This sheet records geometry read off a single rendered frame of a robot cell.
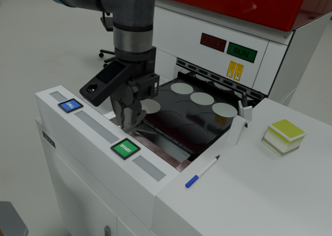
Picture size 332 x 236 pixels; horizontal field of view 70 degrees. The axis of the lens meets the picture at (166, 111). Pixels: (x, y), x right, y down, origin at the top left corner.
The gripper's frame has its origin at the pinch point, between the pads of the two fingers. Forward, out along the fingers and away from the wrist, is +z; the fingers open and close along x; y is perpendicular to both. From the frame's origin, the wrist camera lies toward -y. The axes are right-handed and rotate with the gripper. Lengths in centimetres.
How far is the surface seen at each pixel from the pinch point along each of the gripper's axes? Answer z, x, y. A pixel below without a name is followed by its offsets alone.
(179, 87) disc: 13, 18, 47
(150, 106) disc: 13.0, 15.6, 26.5
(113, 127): 7.0, 9.3, 4.1
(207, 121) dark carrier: 13.1, -4.2, 35.9
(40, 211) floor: 103, 68, -7
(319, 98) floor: 103, -24, 311
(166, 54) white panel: 6, 36, 58
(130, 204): 17.9, -7.4, -4.1
